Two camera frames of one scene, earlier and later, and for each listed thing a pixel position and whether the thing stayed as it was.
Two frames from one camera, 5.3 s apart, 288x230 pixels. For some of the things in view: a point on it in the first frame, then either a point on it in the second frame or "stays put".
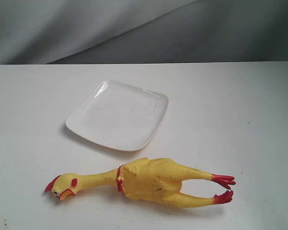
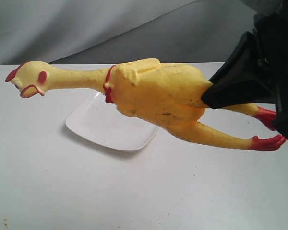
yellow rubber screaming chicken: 146,178 -> 143,90
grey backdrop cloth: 90,31 stays put
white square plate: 119,115 stays put
